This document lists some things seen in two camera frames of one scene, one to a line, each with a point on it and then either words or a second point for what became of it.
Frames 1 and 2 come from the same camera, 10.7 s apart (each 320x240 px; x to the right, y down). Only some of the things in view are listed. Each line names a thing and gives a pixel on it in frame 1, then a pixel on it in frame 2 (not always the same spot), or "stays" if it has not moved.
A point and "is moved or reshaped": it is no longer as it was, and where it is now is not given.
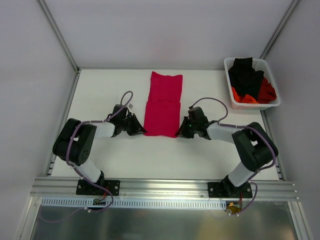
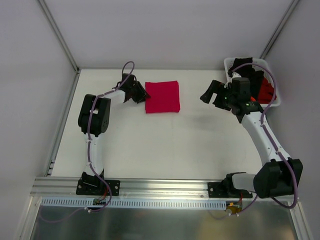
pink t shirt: x=162 y=114 is moved or reshaped
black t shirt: x=243 y=77 stays
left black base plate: x=83 y=187 stays
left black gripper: x=132 y=123 to x=135 y=90
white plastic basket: x=259 y=64 stays
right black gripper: x=187 y=127 to x=219 y=94
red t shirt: x=267 y=93 stays
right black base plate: x=227 y=189 stays
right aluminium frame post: x=279 y=29 stays
